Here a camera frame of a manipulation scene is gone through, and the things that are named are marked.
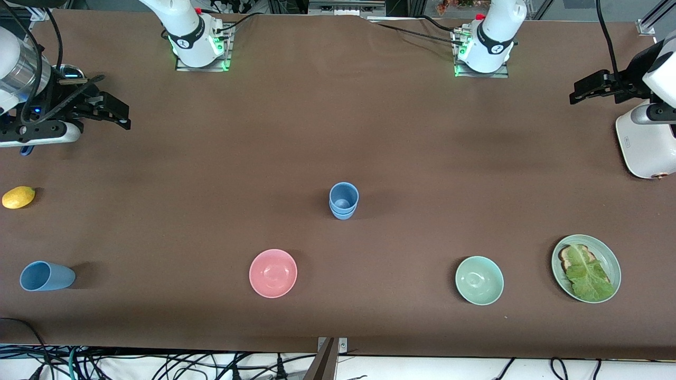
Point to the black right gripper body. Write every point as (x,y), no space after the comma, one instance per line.
(64,104)

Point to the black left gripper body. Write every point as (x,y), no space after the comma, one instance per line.
(631,80)

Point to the blue cup holding paper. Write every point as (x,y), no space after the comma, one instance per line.
(343,216)

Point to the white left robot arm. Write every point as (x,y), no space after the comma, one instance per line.
(494,37)

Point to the glass lid blue knob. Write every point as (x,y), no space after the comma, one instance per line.
(68,70)

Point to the dark blue saucepan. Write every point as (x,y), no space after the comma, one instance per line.
(26,151)

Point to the white toaster appliance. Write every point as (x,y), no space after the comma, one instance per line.
(647,153)

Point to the yellow lemon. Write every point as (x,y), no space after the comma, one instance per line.
(18,198)

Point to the green plate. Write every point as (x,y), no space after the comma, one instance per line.
(607,253)

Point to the toast slice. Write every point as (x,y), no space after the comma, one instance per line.
(566,258)

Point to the green lettuce leaf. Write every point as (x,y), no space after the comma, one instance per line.
(589,277)

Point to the mint green bowl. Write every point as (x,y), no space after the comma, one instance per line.
(479,281)

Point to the pink bowl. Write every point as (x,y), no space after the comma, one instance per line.
(273,273)

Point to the grey metal device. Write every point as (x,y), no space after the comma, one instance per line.
(346,8)

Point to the dark metal beam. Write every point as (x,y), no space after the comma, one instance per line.
(322,367)

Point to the metal corner bracket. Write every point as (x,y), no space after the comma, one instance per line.
(645,27)

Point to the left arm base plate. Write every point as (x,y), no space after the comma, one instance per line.
(501,73)

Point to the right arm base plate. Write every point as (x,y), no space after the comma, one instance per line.
(227,60)

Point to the small metal table bracket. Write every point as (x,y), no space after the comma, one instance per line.
(343,345)

